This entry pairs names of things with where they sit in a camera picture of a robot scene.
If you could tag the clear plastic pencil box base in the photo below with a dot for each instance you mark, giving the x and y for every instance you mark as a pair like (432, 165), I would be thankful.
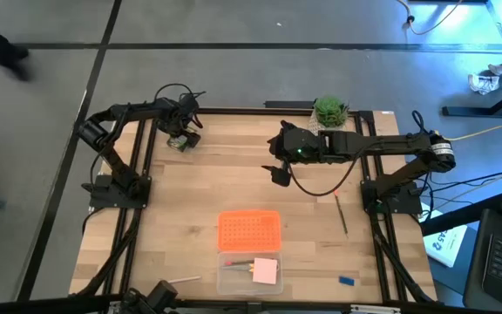
(242, 288)

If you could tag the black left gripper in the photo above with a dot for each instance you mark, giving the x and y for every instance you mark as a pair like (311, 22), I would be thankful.
(177, 115)

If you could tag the light wooden pencil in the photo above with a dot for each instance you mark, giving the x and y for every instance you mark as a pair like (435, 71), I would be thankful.
(183, 279)

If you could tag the black desk leg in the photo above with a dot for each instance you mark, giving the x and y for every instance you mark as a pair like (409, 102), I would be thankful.
(477, 111)

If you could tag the red tipped pen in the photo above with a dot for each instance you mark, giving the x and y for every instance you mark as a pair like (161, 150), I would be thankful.
(238, 263)

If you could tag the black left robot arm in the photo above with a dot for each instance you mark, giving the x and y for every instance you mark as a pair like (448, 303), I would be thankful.
(122, 113)

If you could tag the pink sticky note pad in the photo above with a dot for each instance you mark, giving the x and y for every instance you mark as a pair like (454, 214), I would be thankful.
(264, 271)

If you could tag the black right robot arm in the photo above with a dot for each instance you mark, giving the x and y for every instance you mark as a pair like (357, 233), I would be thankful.
(386, 144)

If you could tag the white printed booklet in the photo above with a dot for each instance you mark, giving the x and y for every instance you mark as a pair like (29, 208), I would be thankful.
(445, 244)

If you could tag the blue eraser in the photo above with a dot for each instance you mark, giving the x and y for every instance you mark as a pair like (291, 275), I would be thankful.
(346, 281)

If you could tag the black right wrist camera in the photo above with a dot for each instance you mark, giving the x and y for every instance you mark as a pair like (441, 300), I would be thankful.
(282, 176)

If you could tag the green plant in patterned pot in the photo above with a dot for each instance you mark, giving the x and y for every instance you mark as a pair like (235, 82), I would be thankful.
(330, 112)

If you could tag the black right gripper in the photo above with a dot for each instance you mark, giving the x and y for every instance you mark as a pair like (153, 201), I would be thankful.
(299, 144)

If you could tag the black crossbeam with silver brackets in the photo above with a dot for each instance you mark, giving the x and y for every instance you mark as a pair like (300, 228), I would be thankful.
(37, 305)

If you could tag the green yellow crayon box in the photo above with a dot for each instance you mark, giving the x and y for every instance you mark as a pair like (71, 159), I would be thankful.
(178, 143)

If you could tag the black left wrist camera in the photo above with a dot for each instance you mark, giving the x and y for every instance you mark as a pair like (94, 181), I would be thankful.
(193, 139)

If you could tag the pencil with orange eraser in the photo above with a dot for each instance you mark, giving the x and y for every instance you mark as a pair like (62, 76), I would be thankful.
(341, 213)

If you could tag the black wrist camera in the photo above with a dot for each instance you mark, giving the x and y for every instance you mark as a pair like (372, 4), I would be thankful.
(193, 139)
(282, 176)

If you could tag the black aluminium table frame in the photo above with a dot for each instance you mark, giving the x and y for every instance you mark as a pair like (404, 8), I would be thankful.
(233, 111)

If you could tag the orange pencil box lid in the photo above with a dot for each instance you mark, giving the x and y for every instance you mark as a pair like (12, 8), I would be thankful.
(249, 231)

